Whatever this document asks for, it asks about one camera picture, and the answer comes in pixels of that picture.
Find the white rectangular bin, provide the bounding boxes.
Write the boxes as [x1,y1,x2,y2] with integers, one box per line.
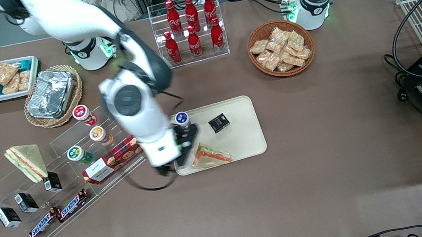
[0,54,45,103]

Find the cup with green lid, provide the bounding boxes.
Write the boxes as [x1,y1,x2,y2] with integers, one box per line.
[66,143,94,167]

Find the cup with blue lid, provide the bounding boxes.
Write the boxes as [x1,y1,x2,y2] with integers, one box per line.
[174,110,192,132]

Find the red cola bottle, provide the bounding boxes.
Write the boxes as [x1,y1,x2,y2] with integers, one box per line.
[185,24,204,59]
[163,29,182,66]
[208,17,227,54]
[203,0,220,27]
[164,0,183,37]
[183,0,201,32]

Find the small black box gold print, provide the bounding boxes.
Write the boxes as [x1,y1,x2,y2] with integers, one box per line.
[207,112,232,134]

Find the clear acrylic bottle rack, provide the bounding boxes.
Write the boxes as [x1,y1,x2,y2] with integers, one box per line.
[146,0,232,71]

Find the cream plastic tray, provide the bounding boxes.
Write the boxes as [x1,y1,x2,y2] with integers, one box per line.
[165,93,270,177]

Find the crumpled brown paper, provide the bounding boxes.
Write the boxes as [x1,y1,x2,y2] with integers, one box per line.
[85,0,146,26]

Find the oval light wicker basket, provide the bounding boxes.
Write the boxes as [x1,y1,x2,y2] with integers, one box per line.
[18,62,89,132]

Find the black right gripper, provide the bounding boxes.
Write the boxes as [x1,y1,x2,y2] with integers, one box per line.
[172,123,204,167]

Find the round brown wicker basket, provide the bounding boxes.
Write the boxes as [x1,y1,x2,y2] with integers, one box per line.
[244,15,319,82]

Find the triangle sandwich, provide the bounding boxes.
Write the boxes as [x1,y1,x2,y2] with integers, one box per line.
[3,142,49,187]
[190,139,234,170]

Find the teal snack packet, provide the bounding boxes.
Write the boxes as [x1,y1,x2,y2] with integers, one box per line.
[14,59,34,73]

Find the clear acrylic cup shelf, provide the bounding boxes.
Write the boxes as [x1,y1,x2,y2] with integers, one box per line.
[44,100,153,202]

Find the clear bag of nuts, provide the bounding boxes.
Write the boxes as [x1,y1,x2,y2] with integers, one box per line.
[0,76,22,96]
[0,60,21,86]
[16,69,34,92]

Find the aluminium foil container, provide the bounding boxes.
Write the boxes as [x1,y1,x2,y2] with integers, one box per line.
[22,66,81,123]

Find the cup with red lid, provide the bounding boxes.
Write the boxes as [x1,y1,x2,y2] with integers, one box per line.
[71,103,98,129]

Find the clear acrylic stepped shelf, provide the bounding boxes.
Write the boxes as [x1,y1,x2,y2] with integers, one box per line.
[0,143,106,237]

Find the clear bag of crackers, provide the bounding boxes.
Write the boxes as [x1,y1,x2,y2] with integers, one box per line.
[265,39,285,56]
[295,47,312,61]
[256,49,283,73]
[276,61,295,74]
[281,48,306,69]
[286,29,307,53]
[268,24,292,45]
[249,39,270,55]

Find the red tartan cookie box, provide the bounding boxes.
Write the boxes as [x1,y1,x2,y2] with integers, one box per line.
[78,134,148,186]

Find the white connector block green lights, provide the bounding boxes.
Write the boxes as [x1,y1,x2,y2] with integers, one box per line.
[279,0,299,24]

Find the small black box with barcode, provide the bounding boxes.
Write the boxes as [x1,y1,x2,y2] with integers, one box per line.
[42,170,63,194]
[13,190,40,215]
[0,204,23,231]

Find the cup with orange lid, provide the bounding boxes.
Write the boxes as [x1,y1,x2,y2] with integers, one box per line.
[88,124,114,148]

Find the black power cable with plug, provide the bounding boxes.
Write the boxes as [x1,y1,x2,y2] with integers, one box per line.
[384,48,422,127]

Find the Snickers chocolate bar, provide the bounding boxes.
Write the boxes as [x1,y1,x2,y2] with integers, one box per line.
[54,188,92,223]
[25,207,64,237]

